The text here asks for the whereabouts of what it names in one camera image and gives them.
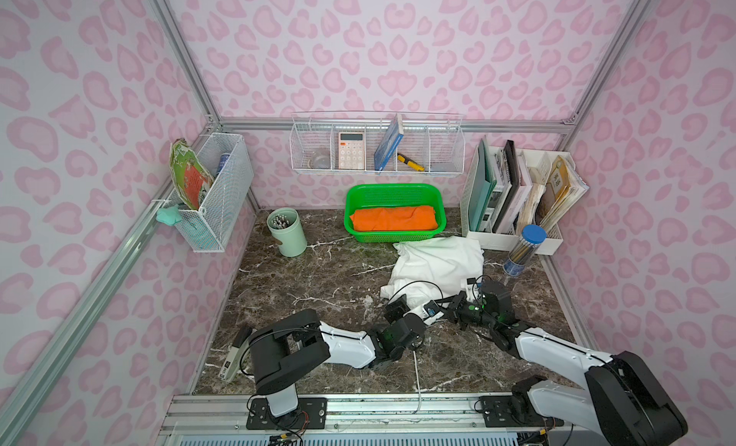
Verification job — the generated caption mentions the grey stapler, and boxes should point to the grey stapler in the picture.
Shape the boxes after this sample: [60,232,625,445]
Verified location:
[218,324,253,383]

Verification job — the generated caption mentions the blue book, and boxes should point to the blue book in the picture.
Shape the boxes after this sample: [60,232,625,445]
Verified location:
[374,114,404,172]

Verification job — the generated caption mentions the white shorts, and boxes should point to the white shorts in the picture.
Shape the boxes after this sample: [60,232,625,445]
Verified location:
[379,236,484,309]

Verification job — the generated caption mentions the white desktop file organizer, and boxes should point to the white desktop file organizer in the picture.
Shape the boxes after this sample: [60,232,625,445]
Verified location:
[460,139,590,255]

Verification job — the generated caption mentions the green plastic basket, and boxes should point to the green plastic basket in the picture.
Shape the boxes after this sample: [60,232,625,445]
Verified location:
[344,183,447,243]

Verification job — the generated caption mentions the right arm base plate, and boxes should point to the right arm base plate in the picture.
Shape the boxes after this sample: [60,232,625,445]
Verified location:
[479,394,532,428]

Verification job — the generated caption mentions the yellow utility knife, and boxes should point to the yellow utility knife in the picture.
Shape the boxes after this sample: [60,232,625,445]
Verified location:
[397,153,426,172]

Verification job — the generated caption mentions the black binder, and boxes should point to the black binder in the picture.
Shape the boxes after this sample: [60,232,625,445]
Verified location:
[493,139,519,233]

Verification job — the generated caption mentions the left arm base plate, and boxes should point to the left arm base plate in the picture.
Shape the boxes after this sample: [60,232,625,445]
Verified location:
[246,397,328,432]

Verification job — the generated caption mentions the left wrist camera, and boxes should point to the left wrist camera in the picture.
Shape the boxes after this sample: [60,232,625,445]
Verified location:
[419,300,446,326]

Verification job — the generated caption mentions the mint green wall hook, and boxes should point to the mint green wall hook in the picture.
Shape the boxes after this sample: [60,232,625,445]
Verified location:
[156,204,183,227]

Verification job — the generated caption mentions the brown paper envelopes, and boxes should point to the brown paper envelopes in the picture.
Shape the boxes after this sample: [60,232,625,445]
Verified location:
[536,156,590,232]

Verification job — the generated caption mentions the orange folded cloth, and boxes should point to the orange folded cloth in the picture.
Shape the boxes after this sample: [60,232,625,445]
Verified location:
[349,206,439,232]

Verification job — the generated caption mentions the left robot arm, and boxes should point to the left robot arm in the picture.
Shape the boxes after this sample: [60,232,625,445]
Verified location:
[245,296,443,418]

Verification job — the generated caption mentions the clear tube with blue cap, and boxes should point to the clear tube with blue cap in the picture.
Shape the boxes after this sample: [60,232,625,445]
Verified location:
[503,225,547,278]

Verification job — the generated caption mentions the teal folder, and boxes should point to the teal folder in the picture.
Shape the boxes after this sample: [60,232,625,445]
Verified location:
[468,139,496,231]

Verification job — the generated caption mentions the white mesh wall basket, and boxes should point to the white mesh wall basket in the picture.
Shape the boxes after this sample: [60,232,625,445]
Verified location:
[172,133,254,253]

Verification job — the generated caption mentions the white pink calculator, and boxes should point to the white pink calculator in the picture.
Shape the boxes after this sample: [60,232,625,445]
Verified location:
[337,132,365,171]

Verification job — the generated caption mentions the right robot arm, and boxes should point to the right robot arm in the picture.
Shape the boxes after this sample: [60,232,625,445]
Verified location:
[448,280,689,445]

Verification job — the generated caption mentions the green pen cup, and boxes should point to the green pen cup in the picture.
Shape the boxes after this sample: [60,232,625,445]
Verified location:
[266,207,308,257]

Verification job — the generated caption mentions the green red snack bag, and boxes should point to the green red snack bag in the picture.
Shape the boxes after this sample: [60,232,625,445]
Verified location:
[169,138,215,210]

